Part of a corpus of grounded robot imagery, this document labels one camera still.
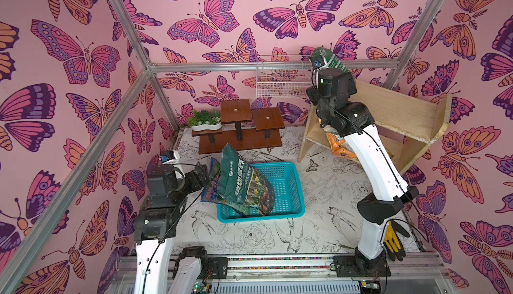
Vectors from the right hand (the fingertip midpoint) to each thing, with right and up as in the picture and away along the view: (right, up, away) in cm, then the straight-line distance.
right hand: (329, 81), depth 65 cm
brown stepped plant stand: (-33, -11, +57) cm, 67 cm away
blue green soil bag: (-33, -33, +5) cm, 47 cm away
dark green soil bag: (-22, -42, +16) cm, 50 cm away
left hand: (-44, -28, +4) cm, 53 cm away
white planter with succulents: (-49, -9, +30) cm, 58 cm away
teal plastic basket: (-9, -44, +27) cm, 52 cm away
